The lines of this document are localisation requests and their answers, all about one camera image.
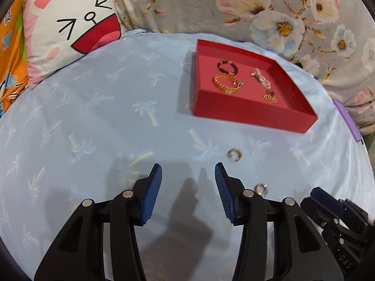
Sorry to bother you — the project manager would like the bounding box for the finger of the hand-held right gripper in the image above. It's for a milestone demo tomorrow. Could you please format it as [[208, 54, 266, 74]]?
[[300, 197, 337, 229], [310, 187, 347, 215]]

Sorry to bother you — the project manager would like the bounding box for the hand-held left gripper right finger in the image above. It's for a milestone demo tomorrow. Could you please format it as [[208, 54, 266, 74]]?
[[215, 162, 343, 281]]

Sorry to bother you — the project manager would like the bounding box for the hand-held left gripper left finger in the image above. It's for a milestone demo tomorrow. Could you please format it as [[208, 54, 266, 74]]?
[[34, 164, 162, 281]]

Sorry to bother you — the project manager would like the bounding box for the red cardboard box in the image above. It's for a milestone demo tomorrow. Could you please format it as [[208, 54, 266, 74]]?
[[192, 39, 319, 134]]

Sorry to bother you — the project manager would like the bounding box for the short gold chain bracelet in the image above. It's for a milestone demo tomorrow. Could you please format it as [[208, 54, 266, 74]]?
[[263, 90, 279, 104]]

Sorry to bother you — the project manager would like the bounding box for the gold chain cuff bracelet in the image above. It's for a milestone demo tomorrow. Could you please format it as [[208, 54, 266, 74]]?
[[213, 74, 236, 92]]

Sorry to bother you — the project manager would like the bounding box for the pearl hair clip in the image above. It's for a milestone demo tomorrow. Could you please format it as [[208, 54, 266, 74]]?
[[250, 68, 272, 88]]

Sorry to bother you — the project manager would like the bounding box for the black bead bracelet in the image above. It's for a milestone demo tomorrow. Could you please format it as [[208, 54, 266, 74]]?
[[217, 60, 238, 76]]

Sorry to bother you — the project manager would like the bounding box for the purple mat edge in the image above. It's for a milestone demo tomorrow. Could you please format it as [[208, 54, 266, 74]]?
[[332, 99, 364, 144]]

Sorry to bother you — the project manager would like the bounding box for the white cat face pillow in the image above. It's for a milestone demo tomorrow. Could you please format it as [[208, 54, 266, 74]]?
[[23, 0, 122, 90]]

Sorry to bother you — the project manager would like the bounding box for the grey floral blanket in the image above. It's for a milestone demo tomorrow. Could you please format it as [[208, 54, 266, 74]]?
[[113, 0, 375, 135]]

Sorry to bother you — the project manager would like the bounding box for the colourful cartoon blanket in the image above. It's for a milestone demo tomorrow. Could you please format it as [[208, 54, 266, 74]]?
[[0, 0, 41, 115]]

